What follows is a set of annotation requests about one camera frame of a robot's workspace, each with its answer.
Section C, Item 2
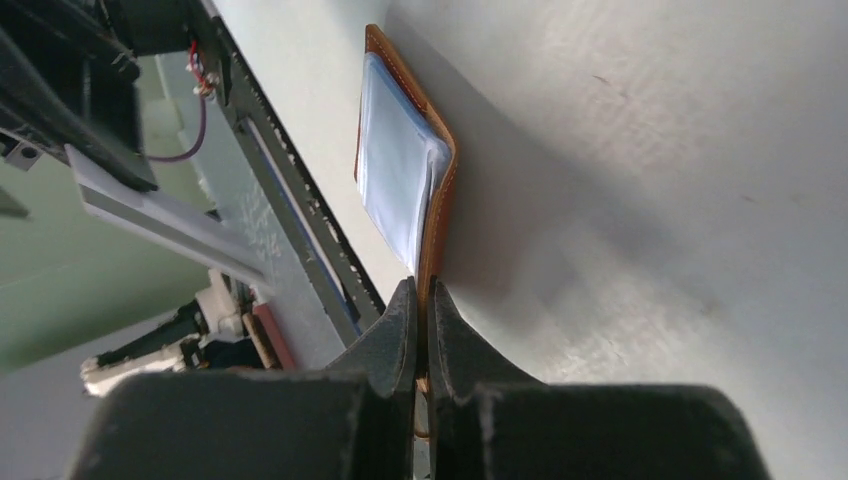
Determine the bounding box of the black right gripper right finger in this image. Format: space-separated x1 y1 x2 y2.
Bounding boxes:
427 279 770 479

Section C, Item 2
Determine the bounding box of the brown leather card holder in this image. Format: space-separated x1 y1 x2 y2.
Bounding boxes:
352 23 460 313

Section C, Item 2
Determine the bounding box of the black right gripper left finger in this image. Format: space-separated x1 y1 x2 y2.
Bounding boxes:
69 278 418 479

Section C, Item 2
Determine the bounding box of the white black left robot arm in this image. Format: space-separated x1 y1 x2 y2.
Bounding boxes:
80 269 279 397

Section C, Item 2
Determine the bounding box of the aluminium frame rail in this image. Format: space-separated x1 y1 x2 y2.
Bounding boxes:
65 144 272 292

